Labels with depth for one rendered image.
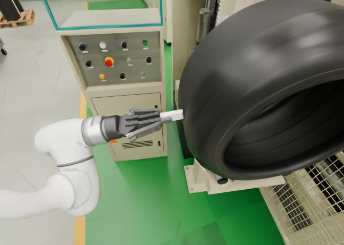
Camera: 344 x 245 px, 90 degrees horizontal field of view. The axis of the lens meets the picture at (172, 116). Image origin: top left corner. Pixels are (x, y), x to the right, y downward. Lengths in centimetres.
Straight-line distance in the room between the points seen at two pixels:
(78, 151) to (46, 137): 9
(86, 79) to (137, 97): 35
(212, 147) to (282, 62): 25
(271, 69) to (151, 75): 92
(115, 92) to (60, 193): 81
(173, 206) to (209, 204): 31
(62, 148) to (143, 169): 130
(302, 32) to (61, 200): 66
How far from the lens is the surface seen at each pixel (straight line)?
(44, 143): 61
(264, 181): 96
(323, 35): 44
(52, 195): 56
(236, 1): 73
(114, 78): 123
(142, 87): 120
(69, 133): 57
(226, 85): 39
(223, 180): 76
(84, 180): 58
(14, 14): 667
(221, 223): 167
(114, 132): 53
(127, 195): 173
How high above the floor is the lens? 158
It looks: 45 degrees down
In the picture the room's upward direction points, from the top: straight up
